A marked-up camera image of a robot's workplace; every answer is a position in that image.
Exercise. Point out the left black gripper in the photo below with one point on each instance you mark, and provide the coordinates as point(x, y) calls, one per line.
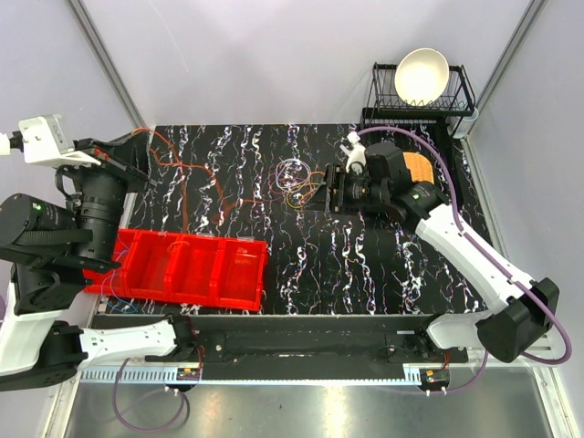
point(130, 154)

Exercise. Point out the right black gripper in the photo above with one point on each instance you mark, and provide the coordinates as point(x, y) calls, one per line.
point(337, 178)

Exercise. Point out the red divided plastic bin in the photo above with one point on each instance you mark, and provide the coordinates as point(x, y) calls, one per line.
point(208, 271)

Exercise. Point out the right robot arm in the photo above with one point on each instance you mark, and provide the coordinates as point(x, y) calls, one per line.
point(519, 309)

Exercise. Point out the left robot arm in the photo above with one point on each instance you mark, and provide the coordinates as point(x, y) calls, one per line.
point(51, 248)

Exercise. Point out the black square tray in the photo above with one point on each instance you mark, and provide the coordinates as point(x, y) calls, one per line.
point(449, 182)

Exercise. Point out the orange woven mat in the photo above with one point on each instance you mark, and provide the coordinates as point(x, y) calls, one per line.
point(419, 166)

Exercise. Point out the white cup on rack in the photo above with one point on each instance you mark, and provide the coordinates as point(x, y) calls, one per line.
point(462, 126)

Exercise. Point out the white bowl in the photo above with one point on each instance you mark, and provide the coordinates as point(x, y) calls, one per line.
point(422, 77)

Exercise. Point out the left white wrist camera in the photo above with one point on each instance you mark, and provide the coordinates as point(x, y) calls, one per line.
point(43, 142)

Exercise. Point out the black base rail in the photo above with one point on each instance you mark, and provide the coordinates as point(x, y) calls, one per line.
point(393, 338)

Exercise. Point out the black wire dish rack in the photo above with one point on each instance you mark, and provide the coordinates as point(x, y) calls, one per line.
point(385, 106)

